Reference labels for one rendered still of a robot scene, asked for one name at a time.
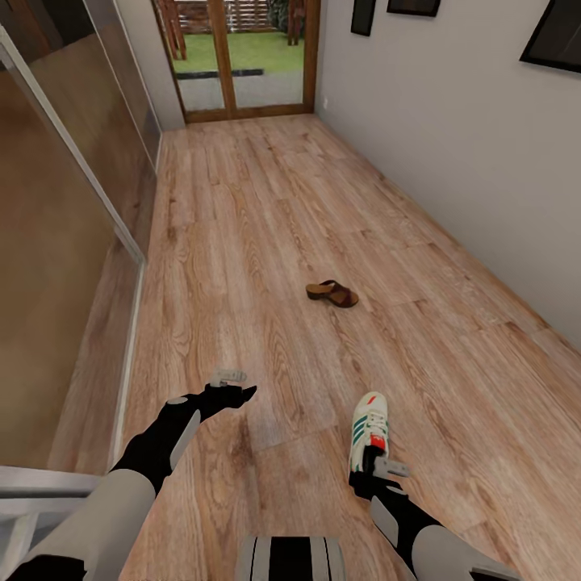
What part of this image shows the robot trunk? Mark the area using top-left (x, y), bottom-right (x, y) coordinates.
top-left (233, 537), bottom-right (348, 581)

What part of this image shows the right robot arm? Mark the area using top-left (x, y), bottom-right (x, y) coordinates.
top-left (349, 456), bottom-right (524, 581)

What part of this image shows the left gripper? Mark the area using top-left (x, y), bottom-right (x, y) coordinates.
top-left (203, 383), bottom-right (257, 414)

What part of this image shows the gym shoe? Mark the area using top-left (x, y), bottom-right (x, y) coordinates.
top-left (348, 391), bottom-right (389, 476)

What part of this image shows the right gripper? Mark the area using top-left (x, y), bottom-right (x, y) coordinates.
top-left (349, 470), bottom-right (401, 501)

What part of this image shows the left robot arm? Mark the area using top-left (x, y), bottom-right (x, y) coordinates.
top-left (6, 369), bottom-right (257, 581)

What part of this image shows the sandal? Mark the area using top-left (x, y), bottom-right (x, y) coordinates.
top-left (306, 280), bottom-right (359, 307)

